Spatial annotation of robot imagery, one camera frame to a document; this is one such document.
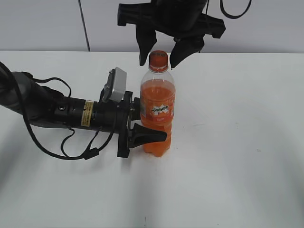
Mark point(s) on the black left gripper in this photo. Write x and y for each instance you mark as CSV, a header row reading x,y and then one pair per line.
x,y
128,110

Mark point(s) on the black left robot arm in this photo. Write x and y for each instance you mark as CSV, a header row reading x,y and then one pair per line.
x,y
116,112

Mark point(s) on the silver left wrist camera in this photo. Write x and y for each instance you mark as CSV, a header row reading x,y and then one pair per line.
x,y
115,86

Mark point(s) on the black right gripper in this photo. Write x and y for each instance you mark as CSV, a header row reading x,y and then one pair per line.
x,y
181,19

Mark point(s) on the orange Mirinda soda bottle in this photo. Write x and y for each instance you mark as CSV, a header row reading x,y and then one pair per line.
x,y
157,95

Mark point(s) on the orange bottle cap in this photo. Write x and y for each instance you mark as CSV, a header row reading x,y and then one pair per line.
x,y
158,61

